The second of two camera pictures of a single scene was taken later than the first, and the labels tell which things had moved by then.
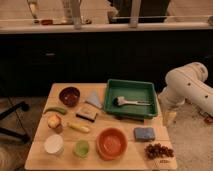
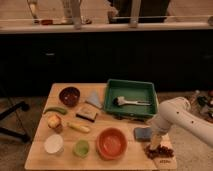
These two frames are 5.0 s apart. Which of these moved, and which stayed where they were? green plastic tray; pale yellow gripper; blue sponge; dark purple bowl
Moved: pale yellow gripper
Stayed: green plastic tray; blue sponge; dark purple bowl
